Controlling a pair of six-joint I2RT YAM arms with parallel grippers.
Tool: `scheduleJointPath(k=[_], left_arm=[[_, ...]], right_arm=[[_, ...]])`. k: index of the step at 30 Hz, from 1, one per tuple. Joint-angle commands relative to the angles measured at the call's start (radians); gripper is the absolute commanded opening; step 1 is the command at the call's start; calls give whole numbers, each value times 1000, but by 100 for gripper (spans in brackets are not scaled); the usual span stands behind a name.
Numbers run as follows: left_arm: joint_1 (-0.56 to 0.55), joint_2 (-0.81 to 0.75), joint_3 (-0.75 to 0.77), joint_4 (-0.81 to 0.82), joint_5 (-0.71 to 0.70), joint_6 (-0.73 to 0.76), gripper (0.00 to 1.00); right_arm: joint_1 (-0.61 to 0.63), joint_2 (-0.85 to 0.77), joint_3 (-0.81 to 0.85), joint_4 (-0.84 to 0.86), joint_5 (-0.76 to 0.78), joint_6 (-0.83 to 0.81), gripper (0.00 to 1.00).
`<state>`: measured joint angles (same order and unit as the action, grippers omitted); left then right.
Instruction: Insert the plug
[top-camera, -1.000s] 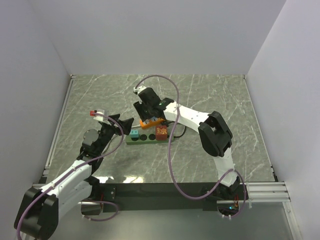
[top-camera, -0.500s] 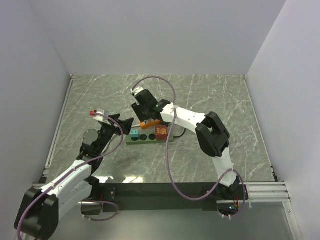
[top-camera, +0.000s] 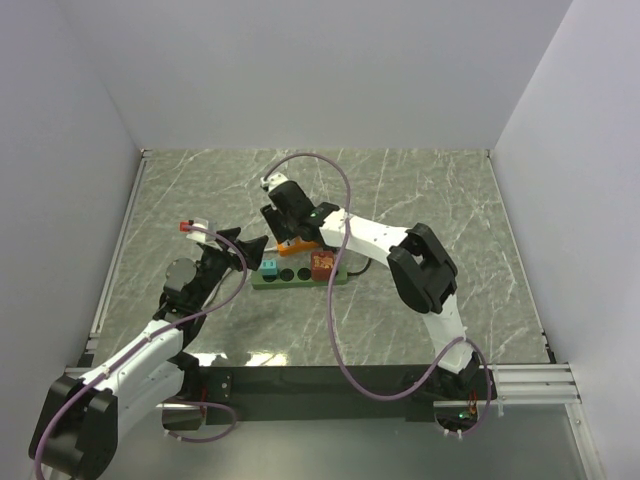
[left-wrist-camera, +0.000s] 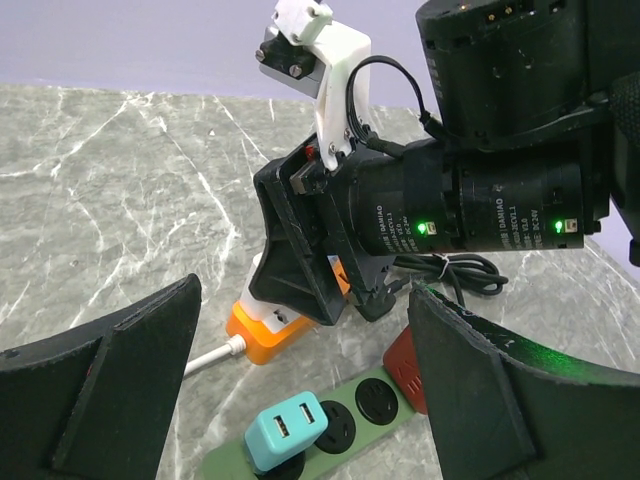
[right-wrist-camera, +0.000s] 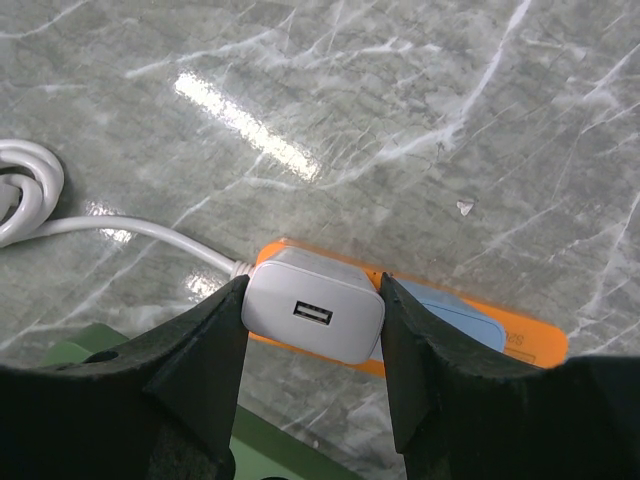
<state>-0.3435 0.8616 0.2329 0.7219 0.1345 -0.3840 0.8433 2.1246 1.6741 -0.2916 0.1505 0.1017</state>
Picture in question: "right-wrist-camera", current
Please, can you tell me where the light blue charger plug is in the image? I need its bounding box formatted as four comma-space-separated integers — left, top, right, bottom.
397, 278, 506, 352

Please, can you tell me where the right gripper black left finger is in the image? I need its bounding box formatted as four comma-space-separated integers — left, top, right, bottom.
1, 276, 248, 479

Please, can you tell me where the white power cable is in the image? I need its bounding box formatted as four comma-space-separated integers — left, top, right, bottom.
0, 138, 254, 276

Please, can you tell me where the green power strip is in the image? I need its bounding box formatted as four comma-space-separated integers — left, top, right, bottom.
41, 323, 359, 480

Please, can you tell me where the white charger plug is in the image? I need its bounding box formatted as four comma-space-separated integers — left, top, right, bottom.
241, 246, 385, 365

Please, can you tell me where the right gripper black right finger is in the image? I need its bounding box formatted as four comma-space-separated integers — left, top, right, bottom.
380, 276, 639, 479

